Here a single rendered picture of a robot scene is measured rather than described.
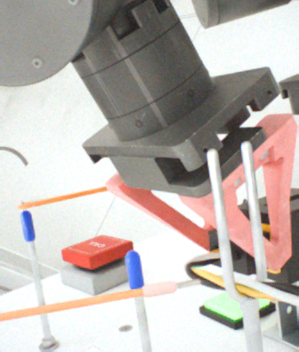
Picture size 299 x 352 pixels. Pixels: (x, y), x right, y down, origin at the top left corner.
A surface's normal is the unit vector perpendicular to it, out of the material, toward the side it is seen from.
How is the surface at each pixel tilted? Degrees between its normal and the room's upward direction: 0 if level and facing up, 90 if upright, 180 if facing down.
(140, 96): 67
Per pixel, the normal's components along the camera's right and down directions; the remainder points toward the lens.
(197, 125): -0.49, -0.81
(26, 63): -0.13, 0.42
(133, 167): -0.70, 0.58
